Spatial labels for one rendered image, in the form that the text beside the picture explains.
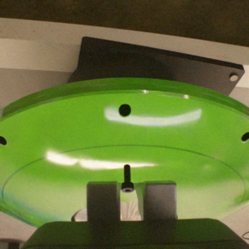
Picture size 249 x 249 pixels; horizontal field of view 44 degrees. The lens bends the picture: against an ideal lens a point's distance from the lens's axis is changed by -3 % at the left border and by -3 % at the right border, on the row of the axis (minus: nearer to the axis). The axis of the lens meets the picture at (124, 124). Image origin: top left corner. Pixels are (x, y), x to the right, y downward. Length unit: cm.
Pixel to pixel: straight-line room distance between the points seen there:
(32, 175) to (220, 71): 25
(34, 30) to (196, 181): 25
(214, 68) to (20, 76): 24
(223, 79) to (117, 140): 22
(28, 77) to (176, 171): 24
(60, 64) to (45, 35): 4
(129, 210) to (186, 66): 18
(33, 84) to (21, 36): 7
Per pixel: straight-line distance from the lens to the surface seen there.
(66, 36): 38
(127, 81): 21
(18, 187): 29
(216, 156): 25
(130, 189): 18
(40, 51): 38
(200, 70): 39
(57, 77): 41
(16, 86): 43
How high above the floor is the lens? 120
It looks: 36 degrees down
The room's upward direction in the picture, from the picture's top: 179 degrees clockwise
